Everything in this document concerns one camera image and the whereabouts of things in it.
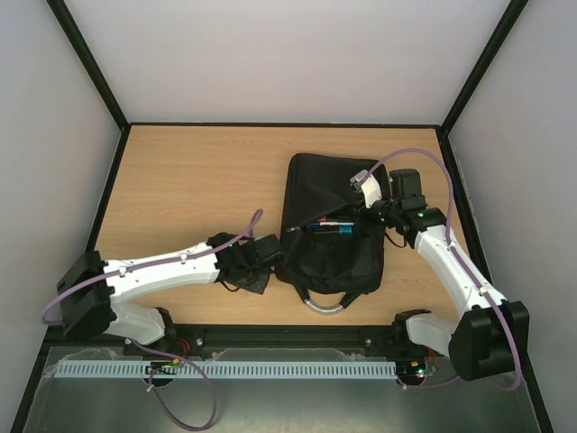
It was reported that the blue cap whiteboard marker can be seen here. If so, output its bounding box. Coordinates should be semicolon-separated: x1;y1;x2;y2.
306;220;355;228

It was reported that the light blue slotted cable duct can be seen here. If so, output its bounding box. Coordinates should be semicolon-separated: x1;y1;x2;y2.
54;360;398;380

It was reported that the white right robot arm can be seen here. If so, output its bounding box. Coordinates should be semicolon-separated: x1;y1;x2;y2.
351;169;529;385

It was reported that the black aluminium mounting rail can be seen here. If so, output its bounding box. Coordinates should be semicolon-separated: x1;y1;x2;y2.
42;322;524;362

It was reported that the black backpack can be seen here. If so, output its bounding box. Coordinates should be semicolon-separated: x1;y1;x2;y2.
275;153;389;315

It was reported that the black cage frame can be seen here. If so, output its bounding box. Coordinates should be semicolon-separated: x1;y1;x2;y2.
12;1;527;432

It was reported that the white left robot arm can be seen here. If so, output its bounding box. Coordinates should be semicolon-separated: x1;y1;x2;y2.
57;233;284;345

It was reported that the blue cap highlighter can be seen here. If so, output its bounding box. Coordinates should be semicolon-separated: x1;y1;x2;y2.
312;226;353;235

